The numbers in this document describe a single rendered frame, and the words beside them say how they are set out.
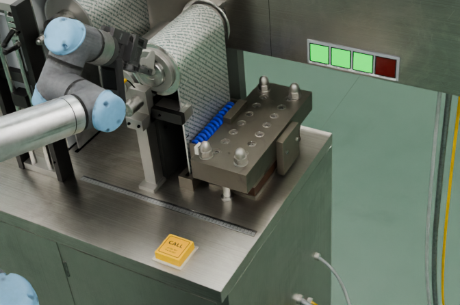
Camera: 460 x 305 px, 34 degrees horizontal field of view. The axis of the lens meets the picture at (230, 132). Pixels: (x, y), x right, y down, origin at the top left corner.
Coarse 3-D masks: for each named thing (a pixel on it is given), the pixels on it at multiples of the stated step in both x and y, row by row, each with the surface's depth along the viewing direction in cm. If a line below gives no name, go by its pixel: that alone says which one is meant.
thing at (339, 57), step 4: (332, 48) 194; (332, 52) 194; (336, 52) 194; (340, 52) 193; (344, 52) 193; (348, 52) 192; (332, 56) 195; (336, 56) 195; (340, 56) 194; (344, 56) 193; (348, 56) 193; (332, 60) 196; (336, 60) 195; (340, 60) 195; (344, 60) 194; (348, 60) 193; (332, 64) 197; (336, 64) 196; (340, 64) 195; (344, 64) 195; (348, 64) 194
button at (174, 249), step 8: (168, 240) 182; (176, 240) 182; (184, 240) 182; (160, 248) 180; (168, 248) 180; (176, 248) 180; (184, 248) 180; (192, 248) 182; (160, 256) 179; (168, 256) 178; (176, 256) 178; (184, 256) 179; (176, 264) 178
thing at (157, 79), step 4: (156, 64) 180; (156, 68) 180; (160, 68) 180; (156, 72) 181; (160, 72) 180; (164, 72) 181; (140, 76) 185; (144, 76) 184; (152, 76) 183; (156, 76) 182; (160, 76) 181; (164, 76) 182; (144, 80) 185; (148, 80) 184; (152, 80) 183; (156, 80) 183; (160, 80) 182; (164, 80) 183; (148, 84) 185; (152, 84) 184; (156, 84) 184; (160, 84) 183
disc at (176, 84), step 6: (150, 42) 180; (150, 48) 180; (156, 48) 179; (162, 48) 179; (162, 54) 180; (168, 54) 179; (168, 60) 180; (174, 60) 179; (174, 66) 180; (174, 72) 181; (174, 78) 182; (180, 78) 181; (174, 84) 183; (168, 90) 186; (174, 90) 185
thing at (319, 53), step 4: (312, 44) 196; (312, 48) 197; (316, 48) 196; (320, 48) 196; (324, 48) 195; (328, 48) 194; (312, 52) 198; (316, 52) 197; (320, 52) 196; (324, 52) 196; (328, 52) 195; (312, 56) 198; (316, 56) 198; (320, 56) 197; (324, 56) 196; (328, 56) 196; (312, 60) 199; (316, 60) 198; (320, 60) 198; (324, 60) 197
